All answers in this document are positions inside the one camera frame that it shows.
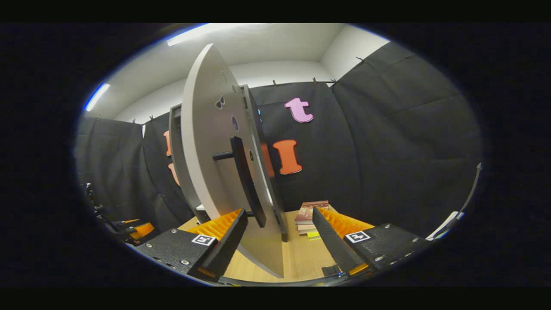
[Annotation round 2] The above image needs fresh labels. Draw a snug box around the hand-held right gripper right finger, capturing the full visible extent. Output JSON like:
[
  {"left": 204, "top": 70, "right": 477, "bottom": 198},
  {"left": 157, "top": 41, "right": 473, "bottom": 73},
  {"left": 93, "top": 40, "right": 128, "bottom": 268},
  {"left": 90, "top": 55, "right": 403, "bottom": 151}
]
[{"left": 312, "top": 206, "right": 433, "bottom": 276}]

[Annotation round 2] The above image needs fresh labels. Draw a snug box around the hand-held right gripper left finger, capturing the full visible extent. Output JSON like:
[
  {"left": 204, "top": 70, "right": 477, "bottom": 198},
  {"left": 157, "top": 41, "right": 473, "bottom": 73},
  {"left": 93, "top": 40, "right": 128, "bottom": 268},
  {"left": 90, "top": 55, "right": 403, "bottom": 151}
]
[{"left": 133, "top": 208, "right": 249, "bottom": 280}]

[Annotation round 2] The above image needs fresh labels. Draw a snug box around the black door handle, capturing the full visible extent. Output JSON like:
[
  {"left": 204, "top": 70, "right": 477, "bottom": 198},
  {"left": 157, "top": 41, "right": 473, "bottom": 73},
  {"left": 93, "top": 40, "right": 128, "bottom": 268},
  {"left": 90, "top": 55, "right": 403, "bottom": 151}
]
[{"left": 212, "top": 136, "right": 267, "bottom": 229}]

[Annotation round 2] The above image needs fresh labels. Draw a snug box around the dark grey cabinet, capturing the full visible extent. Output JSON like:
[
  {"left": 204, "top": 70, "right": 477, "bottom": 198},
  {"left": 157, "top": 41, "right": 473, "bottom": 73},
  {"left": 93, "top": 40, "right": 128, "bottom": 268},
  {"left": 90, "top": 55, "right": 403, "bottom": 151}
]
[{"left": 169, "top": 84, "right": 289, "bottom": 242}]

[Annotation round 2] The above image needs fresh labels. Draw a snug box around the white cabinet door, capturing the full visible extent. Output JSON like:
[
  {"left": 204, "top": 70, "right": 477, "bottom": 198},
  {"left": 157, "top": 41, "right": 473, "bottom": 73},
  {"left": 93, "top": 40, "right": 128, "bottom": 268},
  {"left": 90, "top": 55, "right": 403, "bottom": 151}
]
[{"left": 181, "top": 43, "right": 285, "bottom": 278}]

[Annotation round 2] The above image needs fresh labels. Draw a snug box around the maroon book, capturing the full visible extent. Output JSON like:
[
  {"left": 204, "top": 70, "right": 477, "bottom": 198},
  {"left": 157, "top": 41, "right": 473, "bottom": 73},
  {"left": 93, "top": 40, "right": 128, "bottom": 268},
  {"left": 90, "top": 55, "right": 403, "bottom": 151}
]
[{"left": 294, "top": 208, "right": 319, "bottom": 224}]

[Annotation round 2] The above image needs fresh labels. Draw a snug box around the black backdrop cloth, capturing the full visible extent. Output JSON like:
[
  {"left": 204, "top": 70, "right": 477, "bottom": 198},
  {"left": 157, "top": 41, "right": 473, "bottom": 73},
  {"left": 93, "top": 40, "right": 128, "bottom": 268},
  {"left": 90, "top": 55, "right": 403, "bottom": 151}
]
[{"left": 75, "top": 41, "right": 483, "bottom": 242}]

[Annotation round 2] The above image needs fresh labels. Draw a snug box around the white flat panel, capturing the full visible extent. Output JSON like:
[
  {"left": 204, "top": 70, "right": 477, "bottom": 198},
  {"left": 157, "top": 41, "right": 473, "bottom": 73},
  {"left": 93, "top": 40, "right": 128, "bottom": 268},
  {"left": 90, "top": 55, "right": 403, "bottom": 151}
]
[{"left": 425, "top": 210, "right": 465, "bottom": 241}]

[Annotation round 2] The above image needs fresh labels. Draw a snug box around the long ceiling light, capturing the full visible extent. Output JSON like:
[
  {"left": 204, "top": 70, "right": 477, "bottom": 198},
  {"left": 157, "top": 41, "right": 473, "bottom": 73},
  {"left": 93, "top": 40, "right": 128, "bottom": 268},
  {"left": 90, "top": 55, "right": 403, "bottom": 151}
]
[{"left": 83, "top": 83, "right": 111, "bottom": 112}]

